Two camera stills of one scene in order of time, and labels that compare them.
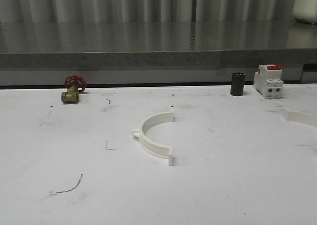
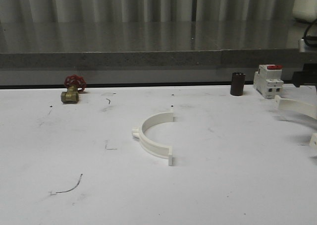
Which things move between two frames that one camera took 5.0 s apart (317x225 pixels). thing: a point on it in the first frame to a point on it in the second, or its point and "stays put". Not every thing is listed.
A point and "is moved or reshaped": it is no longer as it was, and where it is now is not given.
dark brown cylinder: (237, 87) stays put
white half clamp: (300, 117) is moved or reshaped
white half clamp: (149, 145) stays put
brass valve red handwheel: (76, 84) stays put
